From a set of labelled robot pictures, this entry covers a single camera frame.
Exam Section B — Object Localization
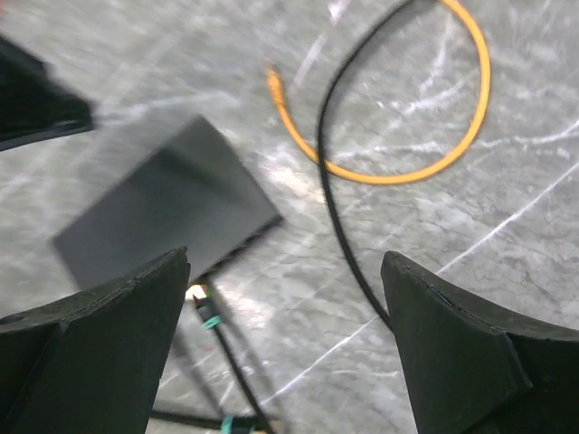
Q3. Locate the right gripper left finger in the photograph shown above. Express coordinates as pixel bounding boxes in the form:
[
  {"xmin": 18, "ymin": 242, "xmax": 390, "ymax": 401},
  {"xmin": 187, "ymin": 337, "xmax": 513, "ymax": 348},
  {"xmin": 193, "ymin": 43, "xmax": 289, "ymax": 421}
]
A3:
[{"xmin": 1, "ymin": 248, "xmax": 190, "ymax": 433}]

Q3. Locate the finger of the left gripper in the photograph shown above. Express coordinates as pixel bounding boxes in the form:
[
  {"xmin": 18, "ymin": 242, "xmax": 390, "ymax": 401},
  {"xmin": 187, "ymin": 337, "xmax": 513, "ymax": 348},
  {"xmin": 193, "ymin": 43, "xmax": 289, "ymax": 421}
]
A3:
[{"xmin": 1, "ymin": 37, "xmax": 94, "ymax": 151}]

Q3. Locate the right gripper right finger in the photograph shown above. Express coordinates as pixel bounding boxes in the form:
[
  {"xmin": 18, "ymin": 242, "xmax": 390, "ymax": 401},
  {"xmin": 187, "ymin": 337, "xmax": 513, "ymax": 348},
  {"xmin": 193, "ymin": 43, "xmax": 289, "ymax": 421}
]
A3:
[{"xmin": 381, "ymin": 251, "xmax": 578, "ymax": 434}]

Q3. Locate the black cable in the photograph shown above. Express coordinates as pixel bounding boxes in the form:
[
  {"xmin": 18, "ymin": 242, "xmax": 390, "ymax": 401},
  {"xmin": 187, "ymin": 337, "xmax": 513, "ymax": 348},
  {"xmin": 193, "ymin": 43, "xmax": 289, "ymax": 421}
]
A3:
[
  {"xmin": 314, "ymin": 0, "xmax": 435, "ymax": 331},
  {"xmin": 148, "ymin": 281, "xmax": 281, "ymax": 434}
]

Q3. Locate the black network switch box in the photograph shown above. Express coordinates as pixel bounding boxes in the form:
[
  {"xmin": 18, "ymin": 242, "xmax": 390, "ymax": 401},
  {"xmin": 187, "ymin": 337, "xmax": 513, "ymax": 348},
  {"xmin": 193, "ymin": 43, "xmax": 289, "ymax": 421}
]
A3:
[{"xmin": 52, "ymin": 116, "xmax": 281, "ymax": 290}]

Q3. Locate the yellow ethernet cable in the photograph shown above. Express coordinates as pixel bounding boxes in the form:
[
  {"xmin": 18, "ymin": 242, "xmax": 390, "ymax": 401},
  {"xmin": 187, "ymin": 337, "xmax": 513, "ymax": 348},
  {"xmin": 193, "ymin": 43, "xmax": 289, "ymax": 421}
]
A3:
[{"xmin": 264, "ymin": 0, "xmax": 492, "ymax": 186}]

